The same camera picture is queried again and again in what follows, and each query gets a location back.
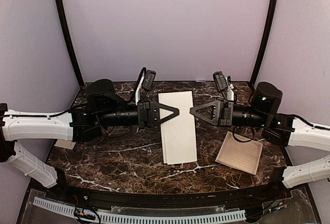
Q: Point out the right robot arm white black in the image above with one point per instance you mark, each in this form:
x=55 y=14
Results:
x=285 y=130

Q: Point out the black frame post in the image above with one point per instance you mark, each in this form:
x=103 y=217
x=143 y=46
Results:
x=68 y=42
x=263 y=43

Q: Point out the black front table rail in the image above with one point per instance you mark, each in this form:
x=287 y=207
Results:
x=252 y=197

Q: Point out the cream paper envelope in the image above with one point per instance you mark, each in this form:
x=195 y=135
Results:
x=65 y=144

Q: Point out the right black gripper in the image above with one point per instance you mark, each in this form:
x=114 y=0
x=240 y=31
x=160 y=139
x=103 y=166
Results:
x=222 y=115

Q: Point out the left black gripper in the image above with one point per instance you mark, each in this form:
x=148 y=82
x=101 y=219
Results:
x=152 y=121

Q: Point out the lined letter paper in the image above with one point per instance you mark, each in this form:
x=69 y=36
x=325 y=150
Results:
x=244 y=156
x=178 y=134

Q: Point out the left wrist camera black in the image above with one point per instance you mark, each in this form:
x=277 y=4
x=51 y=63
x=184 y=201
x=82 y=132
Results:
x=144 y=84

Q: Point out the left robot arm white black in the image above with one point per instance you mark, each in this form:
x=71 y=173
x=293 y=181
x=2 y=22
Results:
x=85 y=122

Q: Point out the right black frame post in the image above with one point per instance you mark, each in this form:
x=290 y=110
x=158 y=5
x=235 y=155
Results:
x=263 y=43

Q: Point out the left black frame post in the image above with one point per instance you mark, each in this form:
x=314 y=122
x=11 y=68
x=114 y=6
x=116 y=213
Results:
x=68 y=42

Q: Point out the flat lined letter paper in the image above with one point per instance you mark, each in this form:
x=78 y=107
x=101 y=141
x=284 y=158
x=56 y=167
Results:
x=244 y=156

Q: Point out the white slotted cable duct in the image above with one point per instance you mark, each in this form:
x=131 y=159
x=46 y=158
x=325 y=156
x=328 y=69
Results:
x=67 y=210

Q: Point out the small circuit board with wires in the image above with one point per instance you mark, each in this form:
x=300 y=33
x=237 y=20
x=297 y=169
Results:
x=81 y=214

